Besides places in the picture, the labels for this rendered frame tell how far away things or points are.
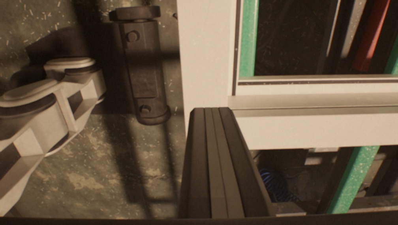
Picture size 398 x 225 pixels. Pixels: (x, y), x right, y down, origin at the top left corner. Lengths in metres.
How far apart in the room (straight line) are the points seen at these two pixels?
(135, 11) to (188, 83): 0.78
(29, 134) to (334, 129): 0.62
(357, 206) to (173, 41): 1.00
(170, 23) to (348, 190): 0.99
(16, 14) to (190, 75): 1.33
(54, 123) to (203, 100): 0.54
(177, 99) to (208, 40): 1.06
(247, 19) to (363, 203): 0.53
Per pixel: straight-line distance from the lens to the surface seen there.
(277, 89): 0.27
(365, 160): 0.43
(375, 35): 0.64
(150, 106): 1.03
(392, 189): 1.14
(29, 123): 0.62
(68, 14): 1.30
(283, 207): 0.56
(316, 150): 0.27
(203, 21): 0.18
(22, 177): 0.60
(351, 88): 0.32
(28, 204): 2.45
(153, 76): 0.99
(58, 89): 0.73
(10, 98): 0.68
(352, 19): 0.64
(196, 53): 0.18
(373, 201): 0.66
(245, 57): 0.26
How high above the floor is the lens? 1.11
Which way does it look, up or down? 62 degrees down
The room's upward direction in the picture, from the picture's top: 180 degrees clockwise
